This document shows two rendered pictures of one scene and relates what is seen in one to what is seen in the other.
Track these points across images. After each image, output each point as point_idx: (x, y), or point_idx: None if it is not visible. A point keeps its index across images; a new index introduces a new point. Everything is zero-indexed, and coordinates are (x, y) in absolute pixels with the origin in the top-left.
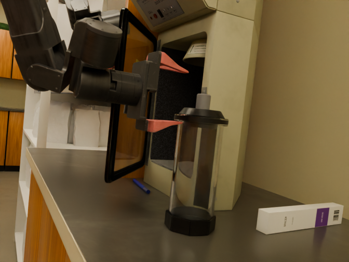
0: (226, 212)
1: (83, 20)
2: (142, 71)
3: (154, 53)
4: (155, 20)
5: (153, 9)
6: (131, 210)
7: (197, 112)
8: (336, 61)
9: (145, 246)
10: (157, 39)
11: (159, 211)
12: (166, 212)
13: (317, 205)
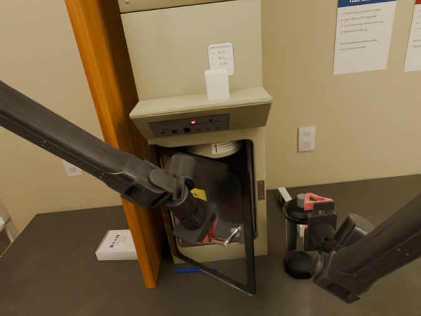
0: (267, 238)
1: (369, 232)
2: (331, 221)
3: (326, 203)
4: (167, 133)
5: (178, 127)
6: (265, 291)
7: (316, 211)
8: None
9: (337, 299)
10: (130, 138)
11: (268, 275)
12: (298, 273)
13: (286, 197)
